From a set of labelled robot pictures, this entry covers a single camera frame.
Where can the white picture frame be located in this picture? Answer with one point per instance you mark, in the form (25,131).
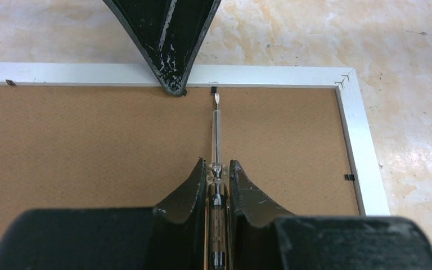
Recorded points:
(369,189)

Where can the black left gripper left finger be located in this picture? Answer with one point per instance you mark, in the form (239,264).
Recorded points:
(169,235)

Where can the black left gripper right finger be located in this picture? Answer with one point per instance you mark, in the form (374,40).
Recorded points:
(267,236)

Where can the brown frame backing board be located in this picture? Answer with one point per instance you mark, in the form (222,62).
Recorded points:
(92,147)

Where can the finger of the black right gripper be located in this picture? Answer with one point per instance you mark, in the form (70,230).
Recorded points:
(168,34)

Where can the silver screwdriver tool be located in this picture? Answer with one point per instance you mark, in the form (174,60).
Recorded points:
(218,241)

